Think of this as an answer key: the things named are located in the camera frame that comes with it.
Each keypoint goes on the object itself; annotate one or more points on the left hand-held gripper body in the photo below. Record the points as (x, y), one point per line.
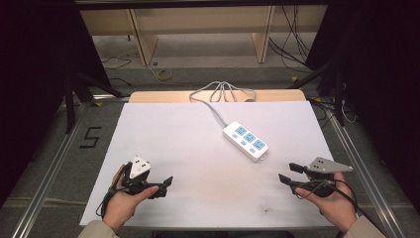
(138, 167)

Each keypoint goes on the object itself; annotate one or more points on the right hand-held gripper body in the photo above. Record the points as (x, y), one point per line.
(325, 167)

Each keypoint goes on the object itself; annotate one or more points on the person's right hand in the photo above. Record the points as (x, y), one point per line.
(340, 205)

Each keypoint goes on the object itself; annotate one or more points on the person's left hand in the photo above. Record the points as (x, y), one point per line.
(120, 208)

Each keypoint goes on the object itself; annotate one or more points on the white table sheet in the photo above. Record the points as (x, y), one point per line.
(185, 158)

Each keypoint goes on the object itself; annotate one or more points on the white power strip blue sockets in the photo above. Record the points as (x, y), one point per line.
(246, 141)

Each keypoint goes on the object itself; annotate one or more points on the wooden table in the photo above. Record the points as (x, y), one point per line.
(158, 96)

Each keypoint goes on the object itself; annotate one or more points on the black metal stand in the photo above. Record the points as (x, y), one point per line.
(330, 76)
(82, 89)

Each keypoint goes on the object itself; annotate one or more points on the dark curtain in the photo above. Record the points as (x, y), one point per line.
(36, 82)
(383, 82)

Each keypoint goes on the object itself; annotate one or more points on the light wooden desk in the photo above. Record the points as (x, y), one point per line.
(198, 20)

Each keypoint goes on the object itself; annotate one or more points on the aluminium floor rail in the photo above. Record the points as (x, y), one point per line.
(366, 172)
(49, 175)

